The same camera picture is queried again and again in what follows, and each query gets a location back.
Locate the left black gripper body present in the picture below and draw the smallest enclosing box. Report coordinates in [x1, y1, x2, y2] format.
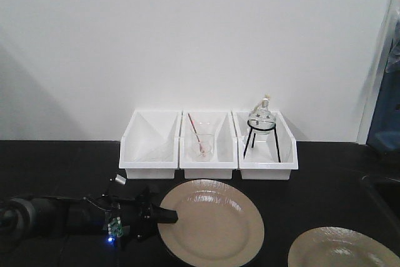
[102, 186, 158, 249]

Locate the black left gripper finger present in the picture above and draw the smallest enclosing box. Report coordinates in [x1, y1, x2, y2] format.
[154, 207, 178, 224]

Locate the beige round plate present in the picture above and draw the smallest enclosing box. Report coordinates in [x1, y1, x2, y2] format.
[158, 179, 265, 266]
[287, 226, 399, 266]

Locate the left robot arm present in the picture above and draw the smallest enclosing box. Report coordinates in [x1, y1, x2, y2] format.
[1, 188, 178, 253]

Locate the left white plastic bin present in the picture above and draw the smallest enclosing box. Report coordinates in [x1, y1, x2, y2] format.
[119, 110, 182, 179]

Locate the white plastic bin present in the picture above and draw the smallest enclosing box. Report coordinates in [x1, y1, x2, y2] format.
[179, 111, 238, 179]
[232, 110, 298, 180]
[119, 110, 182, 179]

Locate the red glass stirring rod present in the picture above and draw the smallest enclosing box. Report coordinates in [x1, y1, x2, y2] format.
[187, 113, 206, 156]

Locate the glass beaker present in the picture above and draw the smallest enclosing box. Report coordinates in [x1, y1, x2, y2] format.
[191, 134, 214, 162]

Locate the middle white plastic bin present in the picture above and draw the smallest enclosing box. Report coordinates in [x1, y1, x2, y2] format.
[179, 111, 238, 179]

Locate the right white plastic bin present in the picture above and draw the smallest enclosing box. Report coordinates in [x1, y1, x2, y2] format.
[232, 110, 298, 180]

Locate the glass alcohol lamp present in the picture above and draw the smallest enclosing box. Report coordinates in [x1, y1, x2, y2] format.
[247, 94, 276, 134]

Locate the black sink basin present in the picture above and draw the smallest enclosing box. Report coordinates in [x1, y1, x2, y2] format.
[361, 175, 399, 219]

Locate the blue container at right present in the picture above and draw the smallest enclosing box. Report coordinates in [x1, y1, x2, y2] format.
[367, 16, 399, 155]

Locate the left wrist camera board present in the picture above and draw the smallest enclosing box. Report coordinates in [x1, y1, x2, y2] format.
[105, 216, 124, 243]

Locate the black wire tripod stand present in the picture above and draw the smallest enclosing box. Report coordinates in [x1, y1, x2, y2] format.
[242, 119, 282, 163]

